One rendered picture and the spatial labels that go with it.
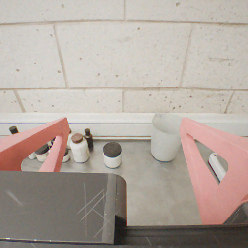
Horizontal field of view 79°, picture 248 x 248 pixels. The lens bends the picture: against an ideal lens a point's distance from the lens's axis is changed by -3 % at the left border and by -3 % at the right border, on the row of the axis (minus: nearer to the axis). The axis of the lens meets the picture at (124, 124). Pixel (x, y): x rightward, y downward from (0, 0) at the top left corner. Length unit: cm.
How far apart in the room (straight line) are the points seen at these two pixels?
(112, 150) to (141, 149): 15
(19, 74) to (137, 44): 45
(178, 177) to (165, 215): 15
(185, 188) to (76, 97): 53
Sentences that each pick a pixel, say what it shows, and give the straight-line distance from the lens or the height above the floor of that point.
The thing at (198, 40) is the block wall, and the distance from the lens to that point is 63.
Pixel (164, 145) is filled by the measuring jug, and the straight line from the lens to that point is 57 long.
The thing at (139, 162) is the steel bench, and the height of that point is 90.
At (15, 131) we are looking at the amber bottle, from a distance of 74.
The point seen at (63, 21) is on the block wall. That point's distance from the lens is 61.
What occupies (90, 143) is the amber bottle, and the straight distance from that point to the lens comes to 68.
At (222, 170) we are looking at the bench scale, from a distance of 65.
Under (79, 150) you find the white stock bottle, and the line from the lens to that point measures 59.
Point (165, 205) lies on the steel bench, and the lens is 55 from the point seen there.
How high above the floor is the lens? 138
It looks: 37 degrees down
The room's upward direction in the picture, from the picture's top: straight up
